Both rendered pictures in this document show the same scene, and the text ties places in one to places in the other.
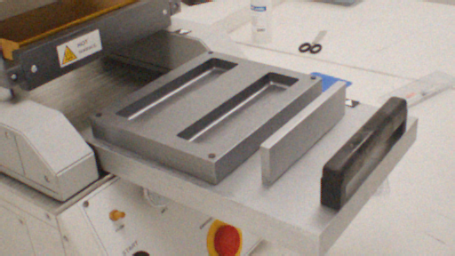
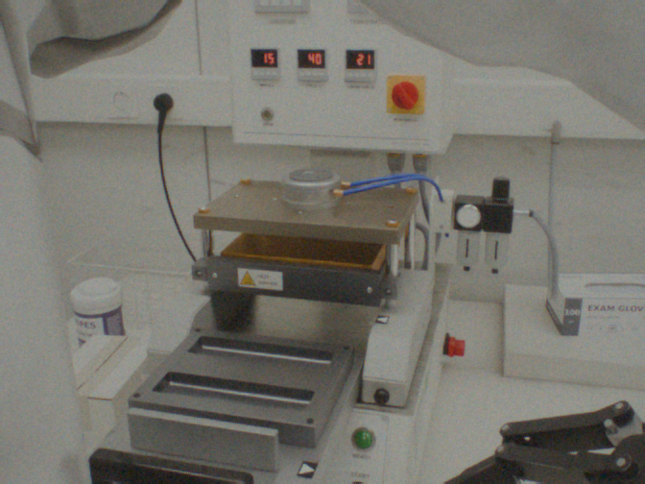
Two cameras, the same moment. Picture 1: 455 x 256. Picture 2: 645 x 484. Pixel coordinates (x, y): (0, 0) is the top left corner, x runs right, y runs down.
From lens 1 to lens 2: 0.75 m
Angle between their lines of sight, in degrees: 65
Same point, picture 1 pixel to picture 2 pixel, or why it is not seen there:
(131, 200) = not seen: hidden behind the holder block
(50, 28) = (254, 253)
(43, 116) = (183, 309)
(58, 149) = (164, 335)
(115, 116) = (196, 338)
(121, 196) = not seen: hidden behind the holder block
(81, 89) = (325, 324)
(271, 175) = (131, 439)
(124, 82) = (351, 339)
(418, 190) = not seen: outside the picture
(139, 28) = (332, 292)
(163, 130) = (177, 364)
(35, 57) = (218, 267)
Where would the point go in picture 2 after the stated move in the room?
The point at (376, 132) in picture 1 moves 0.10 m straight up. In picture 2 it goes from (163, 471) to (152, 366)
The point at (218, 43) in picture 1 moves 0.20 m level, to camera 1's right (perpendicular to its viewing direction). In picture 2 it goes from (385, 348) to (473, 447)
